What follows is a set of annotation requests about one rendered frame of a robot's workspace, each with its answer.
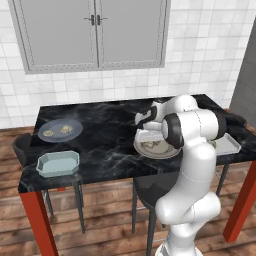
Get grey framed window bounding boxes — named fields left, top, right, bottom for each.
left=7, top=0, right=172, bottom=75

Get beige round plate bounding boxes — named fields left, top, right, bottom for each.
left=133, top=137, right=183, bottom=160

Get light grey tupperware container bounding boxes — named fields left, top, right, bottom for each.
left=210, top=132, right=242, bottom=156

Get black marble table red legs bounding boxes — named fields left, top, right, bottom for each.
left=17, top=93, right=256, bottom=256

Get grey fridge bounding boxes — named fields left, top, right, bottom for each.
left=229, top=18, right=256, bottom=128

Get black bar stool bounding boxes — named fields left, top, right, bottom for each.
left=131, top=171, right=188, bottom=256
left=12, top=132, right=86, bottom=235

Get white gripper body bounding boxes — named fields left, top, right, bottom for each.
left=134, top=129, right=167, bottom=147

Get blue-grey round plate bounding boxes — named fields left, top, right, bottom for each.
left=37, top=118, right=84, bottom=144

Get light blue tupperware container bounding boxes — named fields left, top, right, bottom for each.
left=35, top=150, right=81, bottom=179

